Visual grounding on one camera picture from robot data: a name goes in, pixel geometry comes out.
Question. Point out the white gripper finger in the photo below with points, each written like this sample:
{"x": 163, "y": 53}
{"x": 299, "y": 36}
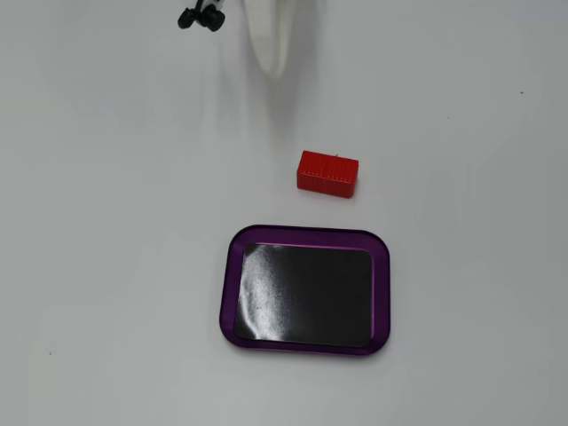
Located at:
{"x": 277, "y": 31}

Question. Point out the red textured block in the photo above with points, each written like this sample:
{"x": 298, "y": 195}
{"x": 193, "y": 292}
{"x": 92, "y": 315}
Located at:
{"x": 327, "y": 174}

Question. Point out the purple metal tray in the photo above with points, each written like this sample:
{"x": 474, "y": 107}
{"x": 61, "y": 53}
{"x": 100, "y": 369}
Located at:
{"x": 306, "y": 297}

